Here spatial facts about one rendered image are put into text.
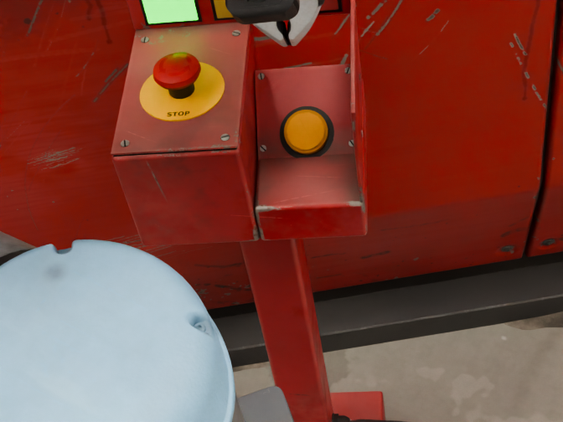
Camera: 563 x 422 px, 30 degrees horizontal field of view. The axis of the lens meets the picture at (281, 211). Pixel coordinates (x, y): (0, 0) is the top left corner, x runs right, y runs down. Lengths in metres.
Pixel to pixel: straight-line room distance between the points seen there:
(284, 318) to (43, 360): 0.66
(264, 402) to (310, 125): 0.30
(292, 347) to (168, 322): 0.69
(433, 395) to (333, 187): 0.74
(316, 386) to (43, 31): 0.49
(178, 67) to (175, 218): 0.13
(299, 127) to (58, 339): 0.49
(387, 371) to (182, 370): 1.17
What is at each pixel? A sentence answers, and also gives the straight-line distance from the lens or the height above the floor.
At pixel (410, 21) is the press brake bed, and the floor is 0.62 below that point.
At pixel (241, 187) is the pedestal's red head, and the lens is 0.86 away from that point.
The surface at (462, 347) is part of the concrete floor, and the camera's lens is 1.63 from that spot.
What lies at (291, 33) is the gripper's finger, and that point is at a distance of 0.81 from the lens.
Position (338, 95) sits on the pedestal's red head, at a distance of 0.93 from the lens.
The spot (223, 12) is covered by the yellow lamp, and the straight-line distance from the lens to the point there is 0.94.
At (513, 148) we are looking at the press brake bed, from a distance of 1.34.
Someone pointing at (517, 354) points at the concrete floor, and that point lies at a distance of 1.63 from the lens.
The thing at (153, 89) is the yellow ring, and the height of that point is 0.78.
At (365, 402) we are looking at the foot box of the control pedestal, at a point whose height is 0.12.
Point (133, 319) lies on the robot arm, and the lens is 0.46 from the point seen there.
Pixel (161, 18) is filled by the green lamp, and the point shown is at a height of 0.79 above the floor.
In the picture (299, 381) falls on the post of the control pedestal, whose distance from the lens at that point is 1.20.
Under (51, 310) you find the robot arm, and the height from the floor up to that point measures 1.00.
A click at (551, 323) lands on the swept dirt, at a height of 0.00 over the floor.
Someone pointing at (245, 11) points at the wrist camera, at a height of 0.95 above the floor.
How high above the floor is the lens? 1.36
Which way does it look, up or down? 49 degrees down
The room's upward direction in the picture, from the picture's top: 11 degrees counter-clockwise
